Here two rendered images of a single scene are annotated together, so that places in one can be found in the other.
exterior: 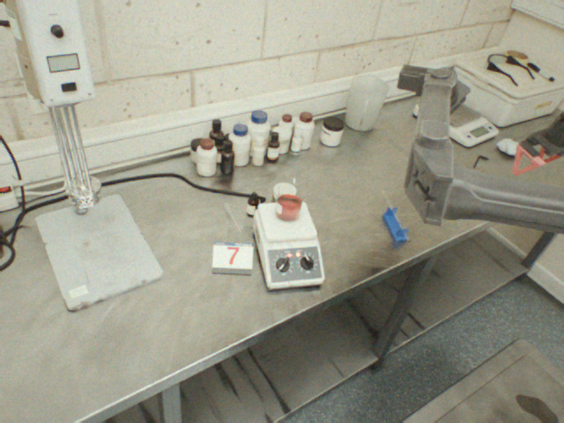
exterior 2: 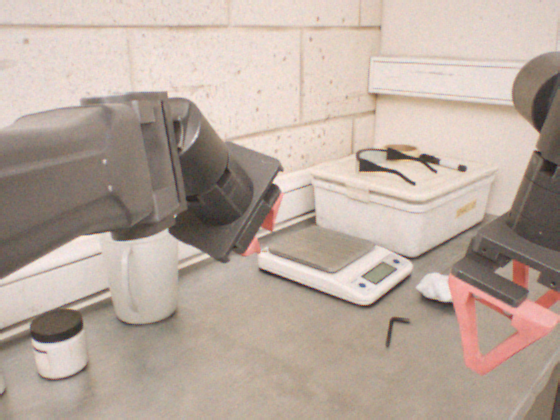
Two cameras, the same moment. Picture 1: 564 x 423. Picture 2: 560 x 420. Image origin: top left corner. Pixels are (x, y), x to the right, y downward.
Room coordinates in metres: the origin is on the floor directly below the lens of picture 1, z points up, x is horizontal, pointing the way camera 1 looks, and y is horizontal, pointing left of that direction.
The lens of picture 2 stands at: (0.62, -0.35, 1.20)
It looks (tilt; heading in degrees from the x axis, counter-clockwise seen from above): 20 degrees down; 352
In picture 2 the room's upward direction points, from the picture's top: straight up
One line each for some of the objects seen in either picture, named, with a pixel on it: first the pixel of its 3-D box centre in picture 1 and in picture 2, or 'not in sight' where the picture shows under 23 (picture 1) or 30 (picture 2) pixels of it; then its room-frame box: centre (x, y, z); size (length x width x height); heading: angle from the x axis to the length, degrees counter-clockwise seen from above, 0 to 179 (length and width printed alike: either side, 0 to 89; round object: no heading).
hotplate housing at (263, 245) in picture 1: (286, 241); not in sight; (0.74, -0.03, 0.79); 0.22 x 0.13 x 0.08; 18
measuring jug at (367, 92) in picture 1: (364, 106); (140, 272); (1.39, -0.23, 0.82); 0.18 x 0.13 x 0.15; 174
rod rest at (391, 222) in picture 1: (396, 222); not in sight; (0.90, -0.31, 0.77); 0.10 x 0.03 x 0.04; 16
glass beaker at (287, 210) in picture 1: (289, 202); not in sight; (0.78, -0.02, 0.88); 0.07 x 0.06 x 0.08; 176
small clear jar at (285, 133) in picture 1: (280, 140); not in sight; (1.17, 0.03, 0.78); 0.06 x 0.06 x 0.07
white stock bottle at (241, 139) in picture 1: (239, 144); not in sight; (1.08, 0.14, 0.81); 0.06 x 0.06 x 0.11
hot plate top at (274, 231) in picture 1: (286, 220); not in sight; (0.77, -0.02, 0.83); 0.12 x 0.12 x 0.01; 18
